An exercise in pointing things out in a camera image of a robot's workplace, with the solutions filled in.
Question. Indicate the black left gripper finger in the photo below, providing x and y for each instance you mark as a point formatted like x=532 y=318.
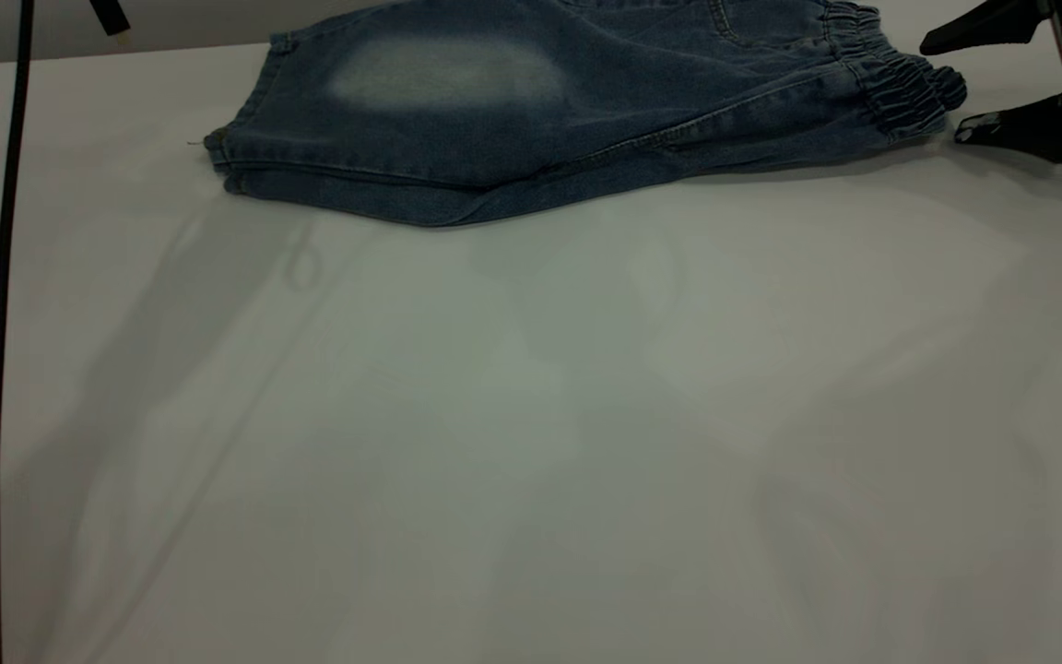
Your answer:
x=110 y=16

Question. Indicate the blue denim shorts with print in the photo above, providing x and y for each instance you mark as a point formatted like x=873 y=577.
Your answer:
x=513 y=129

